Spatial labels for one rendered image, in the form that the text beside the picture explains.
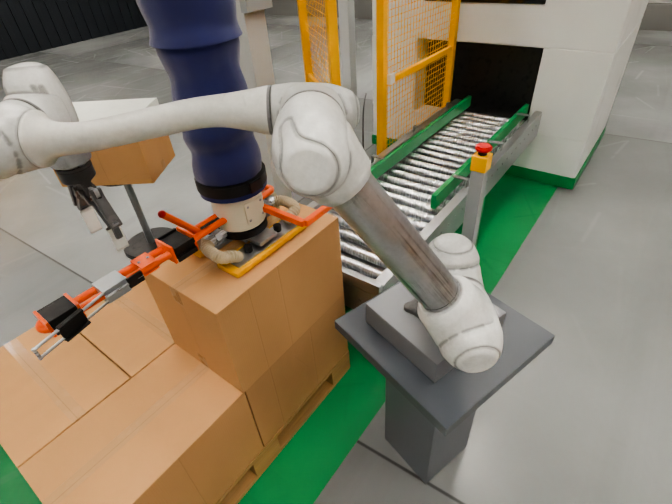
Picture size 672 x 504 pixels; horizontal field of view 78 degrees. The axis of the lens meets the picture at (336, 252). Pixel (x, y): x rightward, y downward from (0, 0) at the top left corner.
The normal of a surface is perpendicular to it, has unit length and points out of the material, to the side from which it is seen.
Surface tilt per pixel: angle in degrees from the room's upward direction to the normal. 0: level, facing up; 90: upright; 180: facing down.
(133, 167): 90
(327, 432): 0
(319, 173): 85
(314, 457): 0
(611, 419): 0
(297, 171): 86
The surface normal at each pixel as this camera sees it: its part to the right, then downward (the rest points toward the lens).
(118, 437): -0.07, -0.79
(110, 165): -0.04, 0.62
